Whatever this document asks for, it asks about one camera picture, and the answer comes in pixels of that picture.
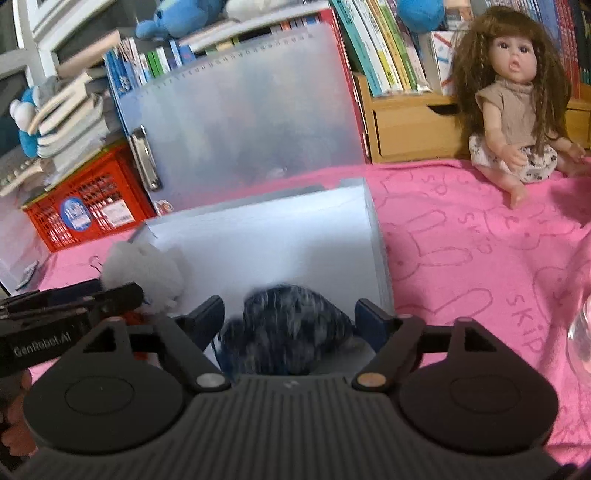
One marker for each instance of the pink printed blanket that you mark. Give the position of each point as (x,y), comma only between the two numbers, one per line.
(461,258)

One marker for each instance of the row of books in organizer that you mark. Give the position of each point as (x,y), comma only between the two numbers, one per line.
(383,50)

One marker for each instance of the grey shallow cardboard box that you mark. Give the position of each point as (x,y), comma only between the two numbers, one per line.
(277,240)

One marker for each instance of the blue and white cat plush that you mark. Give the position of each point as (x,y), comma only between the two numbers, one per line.
(25,138)

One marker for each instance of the clear glass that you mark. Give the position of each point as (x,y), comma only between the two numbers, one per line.
(582,337)

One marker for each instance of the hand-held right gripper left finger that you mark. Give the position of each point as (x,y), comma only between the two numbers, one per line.
(207,319)

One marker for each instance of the translucent clip file folder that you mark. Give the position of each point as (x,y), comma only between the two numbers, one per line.
(244,120)

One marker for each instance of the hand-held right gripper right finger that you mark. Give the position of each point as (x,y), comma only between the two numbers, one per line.
(369,319)

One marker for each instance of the red plastic crate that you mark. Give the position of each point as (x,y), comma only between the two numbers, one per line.
(106,194)

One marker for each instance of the red file folder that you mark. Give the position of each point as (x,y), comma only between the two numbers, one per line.
(344,74)

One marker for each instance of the blue plush ball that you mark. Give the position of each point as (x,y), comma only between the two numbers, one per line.
(420,14)

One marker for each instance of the stack of lying books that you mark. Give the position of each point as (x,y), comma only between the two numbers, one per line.
(69,115)

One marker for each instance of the small black device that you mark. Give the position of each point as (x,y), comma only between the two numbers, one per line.
(26,275)

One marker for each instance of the row of thin upright books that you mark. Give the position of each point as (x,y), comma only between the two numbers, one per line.
(157,60)

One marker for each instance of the white fluffy scrunchie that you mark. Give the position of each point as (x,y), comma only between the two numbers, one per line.
(143,272)

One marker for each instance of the white plush toy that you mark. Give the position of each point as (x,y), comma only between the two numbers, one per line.
(249,8)

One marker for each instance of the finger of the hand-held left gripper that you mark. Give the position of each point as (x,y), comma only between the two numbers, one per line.
(117,299)
(69,288)

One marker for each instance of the white window frame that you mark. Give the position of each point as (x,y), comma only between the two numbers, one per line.
(41,46)

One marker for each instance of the long-haired baby doll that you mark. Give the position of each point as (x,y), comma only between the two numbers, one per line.
(508,110)

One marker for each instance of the blue plush toy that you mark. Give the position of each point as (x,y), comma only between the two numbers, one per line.
(180,21)

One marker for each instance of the wooden desk organizer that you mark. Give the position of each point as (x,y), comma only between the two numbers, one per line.
(406,124)

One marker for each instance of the dark blue patterned scrunchie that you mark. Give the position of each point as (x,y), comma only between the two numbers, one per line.
(286,332)

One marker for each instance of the person's left hand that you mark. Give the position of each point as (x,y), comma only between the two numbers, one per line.
(11,438)

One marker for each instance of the white paperboard sheet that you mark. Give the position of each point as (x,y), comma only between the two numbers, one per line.
(18,240)

